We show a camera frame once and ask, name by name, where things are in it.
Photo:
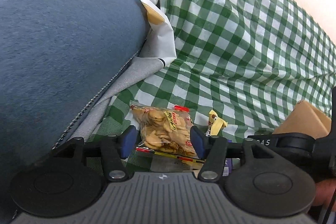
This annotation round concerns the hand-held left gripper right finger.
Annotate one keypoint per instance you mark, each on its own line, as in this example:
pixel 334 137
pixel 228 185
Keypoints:
pixel 197 144

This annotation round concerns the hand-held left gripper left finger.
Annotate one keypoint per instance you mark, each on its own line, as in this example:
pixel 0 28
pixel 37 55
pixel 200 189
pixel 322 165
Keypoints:
pixel 128 140

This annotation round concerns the cardboard box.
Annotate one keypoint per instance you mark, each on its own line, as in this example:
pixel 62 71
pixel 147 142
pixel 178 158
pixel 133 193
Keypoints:
pixel 305 119

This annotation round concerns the clear cracker packet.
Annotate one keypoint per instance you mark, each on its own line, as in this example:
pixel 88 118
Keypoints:
pixel 165 129

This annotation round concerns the person's right hand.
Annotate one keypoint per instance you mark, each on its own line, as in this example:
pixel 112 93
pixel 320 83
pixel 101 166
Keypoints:
pixel 325 192

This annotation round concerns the yellow snack bar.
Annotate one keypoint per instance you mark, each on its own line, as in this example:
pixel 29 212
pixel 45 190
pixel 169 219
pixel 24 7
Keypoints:
pixel 216 124

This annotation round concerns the clear nut snack packet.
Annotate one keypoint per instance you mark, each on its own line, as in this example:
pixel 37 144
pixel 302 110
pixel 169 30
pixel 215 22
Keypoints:
pixel 170 161

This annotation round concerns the purple snack packet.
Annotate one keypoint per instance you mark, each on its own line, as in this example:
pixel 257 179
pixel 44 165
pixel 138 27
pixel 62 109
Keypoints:
pixel 227 166

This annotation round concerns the grey sofa seat fabric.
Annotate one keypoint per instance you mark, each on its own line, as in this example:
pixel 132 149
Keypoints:
pixel 126 82

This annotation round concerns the green checkered cloth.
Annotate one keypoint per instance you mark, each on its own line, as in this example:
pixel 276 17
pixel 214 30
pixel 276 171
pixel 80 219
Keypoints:
pixel 236 43

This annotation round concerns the white plastic sheet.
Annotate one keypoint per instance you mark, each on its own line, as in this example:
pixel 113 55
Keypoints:
pixel 162 37

